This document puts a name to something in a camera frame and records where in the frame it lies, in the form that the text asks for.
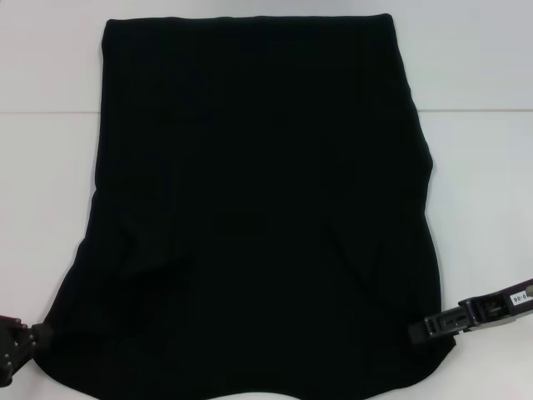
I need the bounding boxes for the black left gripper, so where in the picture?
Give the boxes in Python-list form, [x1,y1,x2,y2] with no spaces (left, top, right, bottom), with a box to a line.
[0,317,54,378]

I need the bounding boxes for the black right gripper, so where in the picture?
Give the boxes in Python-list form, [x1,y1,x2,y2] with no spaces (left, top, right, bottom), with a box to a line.
[407,277,533,347]

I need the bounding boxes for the black shirt with FREE print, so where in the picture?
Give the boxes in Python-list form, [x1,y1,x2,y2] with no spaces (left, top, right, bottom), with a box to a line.
[35,13,460,390]

